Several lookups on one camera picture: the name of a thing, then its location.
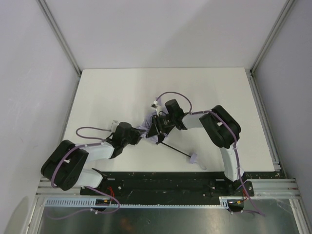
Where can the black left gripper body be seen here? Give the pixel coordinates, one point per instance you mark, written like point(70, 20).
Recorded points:
point(138, 136)

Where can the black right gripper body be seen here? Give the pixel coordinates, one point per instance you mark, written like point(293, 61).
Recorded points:
point(155, 126)

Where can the lavender folding umbrella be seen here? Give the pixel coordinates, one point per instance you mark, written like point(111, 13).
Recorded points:
point(159, 140)

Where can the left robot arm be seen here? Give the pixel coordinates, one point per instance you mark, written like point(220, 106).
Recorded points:
point(65, 166)

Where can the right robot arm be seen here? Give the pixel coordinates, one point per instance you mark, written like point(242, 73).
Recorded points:
point(221, 128)

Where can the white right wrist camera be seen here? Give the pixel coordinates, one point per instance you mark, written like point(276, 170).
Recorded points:
point(157, 107)

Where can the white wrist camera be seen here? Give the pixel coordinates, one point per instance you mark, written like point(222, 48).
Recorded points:
point(113, 124)
point(157, 107)

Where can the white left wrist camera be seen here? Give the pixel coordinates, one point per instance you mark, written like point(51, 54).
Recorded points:
point(113, 124)

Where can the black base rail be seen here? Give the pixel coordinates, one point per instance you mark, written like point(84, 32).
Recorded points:
point(169, 189)

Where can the grey slotted cable duct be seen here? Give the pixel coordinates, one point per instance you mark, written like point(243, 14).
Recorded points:
point(221, 203)

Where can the left aluminium frame post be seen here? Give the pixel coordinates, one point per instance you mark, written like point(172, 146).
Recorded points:
point(59, 35)

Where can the aluminium frame post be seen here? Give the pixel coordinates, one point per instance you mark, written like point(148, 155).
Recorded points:
point(59, 35)
point(277, 26)

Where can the right aluminium frame post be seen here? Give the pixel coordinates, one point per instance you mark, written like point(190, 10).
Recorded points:
point(277, 26)

